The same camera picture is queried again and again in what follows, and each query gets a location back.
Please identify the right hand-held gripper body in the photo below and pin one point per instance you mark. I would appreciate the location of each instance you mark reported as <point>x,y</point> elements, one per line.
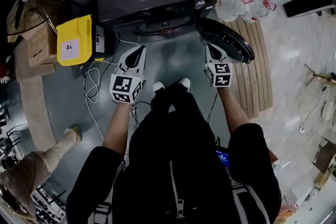
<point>221,76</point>

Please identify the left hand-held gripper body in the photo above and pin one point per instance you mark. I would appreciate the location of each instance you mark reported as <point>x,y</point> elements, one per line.
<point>126,86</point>

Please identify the round black washing machine door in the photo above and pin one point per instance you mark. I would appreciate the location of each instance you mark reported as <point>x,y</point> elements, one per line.
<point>225,39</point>

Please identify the person's right forearm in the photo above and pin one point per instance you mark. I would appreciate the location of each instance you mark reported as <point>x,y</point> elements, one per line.
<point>232,110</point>

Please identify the person's left forearm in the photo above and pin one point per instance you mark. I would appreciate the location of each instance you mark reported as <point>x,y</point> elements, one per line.
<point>118,126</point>

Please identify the person's white left shoe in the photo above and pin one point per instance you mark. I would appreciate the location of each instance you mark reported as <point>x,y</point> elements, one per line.
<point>158,85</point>

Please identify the person's white shoe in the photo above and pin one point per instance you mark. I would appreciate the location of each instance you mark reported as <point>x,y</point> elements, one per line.
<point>184,83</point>
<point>158,85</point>

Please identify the wooden slatted board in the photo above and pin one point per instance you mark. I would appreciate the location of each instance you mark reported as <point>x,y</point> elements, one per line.
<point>254,73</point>

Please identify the person's white right shoe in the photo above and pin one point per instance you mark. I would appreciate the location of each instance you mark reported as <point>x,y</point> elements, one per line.
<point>184,83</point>

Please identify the person's black trousers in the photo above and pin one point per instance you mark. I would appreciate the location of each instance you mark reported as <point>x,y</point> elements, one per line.
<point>174,102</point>

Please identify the small black box white label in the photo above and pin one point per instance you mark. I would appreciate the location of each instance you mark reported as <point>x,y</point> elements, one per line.
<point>102,39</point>

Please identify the yellow padded package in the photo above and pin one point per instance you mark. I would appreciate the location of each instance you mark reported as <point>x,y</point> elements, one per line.
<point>74,39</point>

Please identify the clear water bottle red label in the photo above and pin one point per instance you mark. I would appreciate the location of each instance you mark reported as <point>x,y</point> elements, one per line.
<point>231,5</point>
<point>261,9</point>

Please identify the tablet with blue screen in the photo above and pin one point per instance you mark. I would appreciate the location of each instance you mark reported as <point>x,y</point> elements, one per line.
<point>223,157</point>

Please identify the person's black jacket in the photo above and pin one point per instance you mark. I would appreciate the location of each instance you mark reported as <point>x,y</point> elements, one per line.
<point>173,165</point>

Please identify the brass tripod stand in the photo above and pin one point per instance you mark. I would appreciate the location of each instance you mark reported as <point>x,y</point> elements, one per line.
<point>319,76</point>

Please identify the brown cardboard boxes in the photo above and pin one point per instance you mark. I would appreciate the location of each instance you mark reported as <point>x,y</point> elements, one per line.
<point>36,47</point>

